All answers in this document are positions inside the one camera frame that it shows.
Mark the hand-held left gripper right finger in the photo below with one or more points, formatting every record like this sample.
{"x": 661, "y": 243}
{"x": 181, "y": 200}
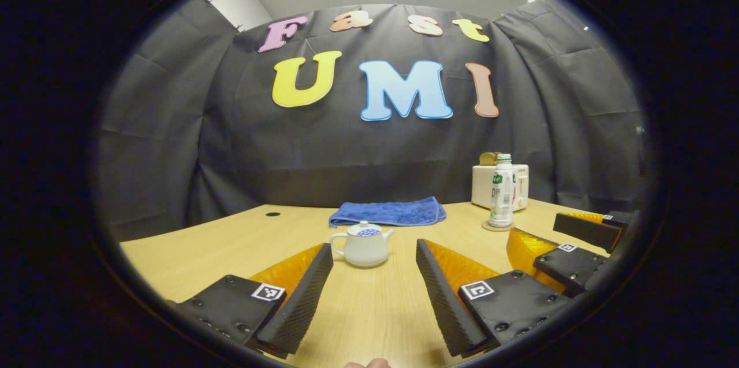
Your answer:
{"x": 441, "y": 298}

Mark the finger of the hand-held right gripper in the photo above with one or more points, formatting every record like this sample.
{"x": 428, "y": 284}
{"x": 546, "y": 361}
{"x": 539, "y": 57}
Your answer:
{"x": 568, "y": 267}
{"x": 586, "y": 231}

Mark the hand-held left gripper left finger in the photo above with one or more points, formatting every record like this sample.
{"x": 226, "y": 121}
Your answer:
{"x": 303, "y": 304}

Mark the white ceramic teacup with spout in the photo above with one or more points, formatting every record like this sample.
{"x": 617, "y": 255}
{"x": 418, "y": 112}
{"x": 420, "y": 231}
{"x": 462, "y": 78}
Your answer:
{"x": 364, "y": 252}

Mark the round brown coaster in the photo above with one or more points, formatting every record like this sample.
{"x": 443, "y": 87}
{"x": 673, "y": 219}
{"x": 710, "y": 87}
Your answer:
{"x": 485, "y": 226}

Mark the white plastic water bottle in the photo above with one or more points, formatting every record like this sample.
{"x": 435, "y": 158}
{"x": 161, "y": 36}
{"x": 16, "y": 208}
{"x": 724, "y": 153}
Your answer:
{"x": 502, "y": 194}

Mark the blue folded towel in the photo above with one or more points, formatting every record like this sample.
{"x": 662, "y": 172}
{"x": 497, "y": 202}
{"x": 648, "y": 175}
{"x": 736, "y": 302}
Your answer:
{"x": 387, "y": 212}

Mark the cream toaster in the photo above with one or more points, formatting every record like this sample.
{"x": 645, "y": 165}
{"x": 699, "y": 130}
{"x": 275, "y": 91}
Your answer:
{"x": 482, "y": 186}

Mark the brown bread slice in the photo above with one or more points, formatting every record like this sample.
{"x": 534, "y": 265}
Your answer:
{"x": 488, "y": 159}

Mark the black backdrop cloth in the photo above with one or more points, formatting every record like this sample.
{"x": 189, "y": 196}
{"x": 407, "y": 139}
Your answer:
{"x": 346, "y": 154}

